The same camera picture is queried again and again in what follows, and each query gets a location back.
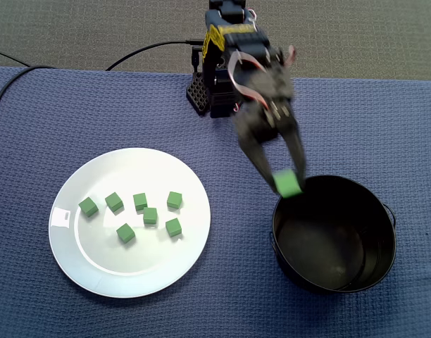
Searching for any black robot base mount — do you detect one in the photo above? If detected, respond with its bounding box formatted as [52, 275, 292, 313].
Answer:
[185, 45, 245, 119]

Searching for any white gripper servo wire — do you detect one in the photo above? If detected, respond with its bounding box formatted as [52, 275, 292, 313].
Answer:
[226, 49, 273, 110]

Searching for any green cube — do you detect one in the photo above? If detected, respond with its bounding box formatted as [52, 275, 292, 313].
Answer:
[273, 168, 304, 199]
[132, 192, 149, 212]
[77, 196, 99, 218]
[115, 223, 136, 244]
[104, 192, 125, 213]
[165, 218, 183, 238]
[166, 191, 184, 210]
[142, 206, 158, 225]

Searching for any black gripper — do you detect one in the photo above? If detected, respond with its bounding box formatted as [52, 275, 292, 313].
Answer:
[235, 49, 306, 196]

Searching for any thin black floor cable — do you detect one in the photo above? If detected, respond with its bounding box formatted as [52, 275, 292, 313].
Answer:
[0, 49, 32, 68]

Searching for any thick black cable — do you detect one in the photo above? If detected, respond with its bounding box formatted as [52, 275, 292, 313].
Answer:
[0, 40, 206, 123]

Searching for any short black cable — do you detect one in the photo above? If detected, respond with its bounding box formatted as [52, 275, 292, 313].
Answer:
[190, 45, 204, 75]

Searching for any black round container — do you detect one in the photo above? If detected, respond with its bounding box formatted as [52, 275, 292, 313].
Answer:
[270, 175, 398, 295]

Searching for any blue woven table cloth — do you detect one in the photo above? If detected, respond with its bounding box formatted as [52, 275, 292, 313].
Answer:
[0, 65, 431, 338]

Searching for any white round plate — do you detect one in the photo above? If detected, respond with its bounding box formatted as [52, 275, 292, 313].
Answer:
[48, 146, 212, 299]

